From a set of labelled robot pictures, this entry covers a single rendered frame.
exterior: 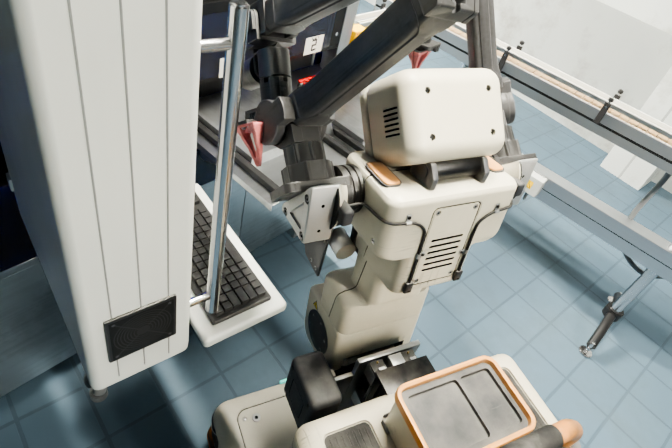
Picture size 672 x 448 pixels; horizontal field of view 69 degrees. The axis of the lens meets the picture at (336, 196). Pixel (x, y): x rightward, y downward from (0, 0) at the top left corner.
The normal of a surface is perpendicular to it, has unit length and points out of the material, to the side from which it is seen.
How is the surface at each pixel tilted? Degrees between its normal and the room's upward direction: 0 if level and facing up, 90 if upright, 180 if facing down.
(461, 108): 48
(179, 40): 90
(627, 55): 90
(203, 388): 0
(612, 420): 0
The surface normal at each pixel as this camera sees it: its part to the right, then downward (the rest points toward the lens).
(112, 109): 0.59, 0.62
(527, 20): -0.75, 0.29
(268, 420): 0.22, -0.74
